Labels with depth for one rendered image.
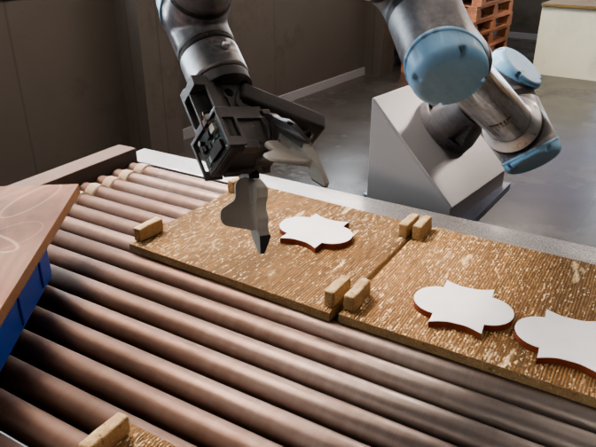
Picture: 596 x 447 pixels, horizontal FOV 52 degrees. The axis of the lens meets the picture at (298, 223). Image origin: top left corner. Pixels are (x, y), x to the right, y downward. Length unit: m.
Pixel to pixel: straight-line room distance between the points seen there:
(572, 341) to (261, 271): 0.47
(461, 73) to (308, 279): 0.39
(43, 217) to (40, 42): 2.96
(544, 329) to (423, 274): 0.21
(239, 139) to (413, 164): 0.72
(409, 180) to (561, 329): 0.57
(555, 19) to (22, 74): 5.33
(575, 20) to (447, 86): 6.32
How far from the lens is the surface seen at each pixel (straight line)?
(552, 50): 7.34
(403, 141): 1.35
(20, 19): 3.87
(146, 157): 1.62
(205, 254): 1.07
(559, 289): 1.04
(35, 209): 1.06
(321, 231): 1.11
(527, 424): 0.81
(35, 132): 3.98
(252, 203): 0.75
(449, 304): 0.93
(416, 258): 1.07
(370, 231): 1.15
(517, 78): 1.35
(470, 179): 1.44
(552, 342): 0.89
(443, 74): 0.94
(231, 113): 0.70
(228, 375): 0.84
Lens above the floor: 1.44
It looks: 26 degrees down
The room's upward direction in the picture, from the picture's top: straight up
